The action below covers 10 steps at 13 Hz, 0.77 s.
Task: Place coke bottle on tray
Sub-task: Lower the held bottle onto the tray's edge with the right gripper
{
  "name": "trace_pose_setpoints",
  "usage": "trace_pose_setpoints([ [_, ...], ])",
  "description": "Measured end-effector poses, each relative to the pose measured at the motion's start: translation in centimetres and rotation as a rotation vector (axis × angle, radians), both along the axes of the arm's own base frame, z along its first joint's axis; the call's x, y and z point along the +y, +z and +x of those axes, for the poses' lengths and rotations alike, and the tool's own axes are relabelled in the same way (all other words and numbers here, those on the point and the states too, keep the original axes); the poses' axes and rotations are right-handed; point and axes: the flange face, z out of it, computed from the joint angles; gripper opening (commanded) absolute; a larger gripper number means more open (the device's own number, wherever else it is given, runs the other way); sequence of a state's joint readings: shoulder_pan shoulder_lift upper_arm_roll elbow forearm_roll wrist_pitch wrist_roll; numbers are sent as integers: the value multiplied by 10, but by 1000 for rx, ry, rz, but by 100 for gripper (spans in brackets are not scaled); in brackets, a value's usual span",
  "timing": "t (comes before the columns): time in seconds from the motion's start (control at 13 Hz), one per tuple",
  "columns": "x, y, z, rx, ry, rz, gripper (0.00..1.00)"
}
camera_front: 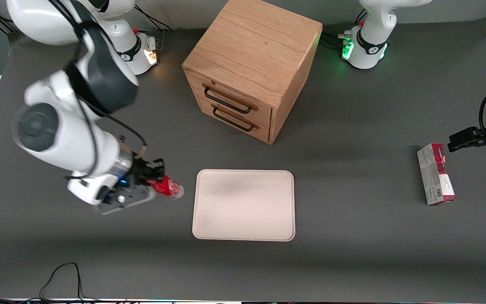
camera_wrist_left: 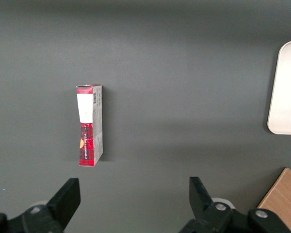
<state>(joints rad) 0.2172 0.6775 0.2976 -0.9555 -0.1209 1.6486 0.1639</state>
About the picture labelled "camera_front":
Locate red can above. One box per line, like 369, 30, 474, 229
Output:
148, 176, 185, 200

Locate white rectangular tray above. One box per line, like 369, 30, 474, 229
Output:
192, 169, 296, 242

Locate red and grey carton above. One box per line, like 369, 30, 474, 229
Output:
417, 143, 456, 206

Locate wooden two-drawer cabinet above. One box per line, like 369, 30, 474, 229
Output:
182, 0, 324, 145

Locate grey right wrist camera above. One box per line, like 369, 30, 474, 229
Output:
99, 186, 157, 215

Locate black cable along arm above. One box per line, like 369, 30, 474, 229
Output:
49, 0, 149, 159

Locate black table edge cable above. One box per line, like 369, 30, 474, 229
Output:
0, 262, 100, 303

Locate black drawer handle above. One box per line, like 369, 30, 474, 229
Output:
211, 104, 260, 132
202, 83, 259, 114

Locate black base cables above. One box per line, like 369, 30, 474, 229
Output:
321, 30, 353, 49
135, 3, 173, 33

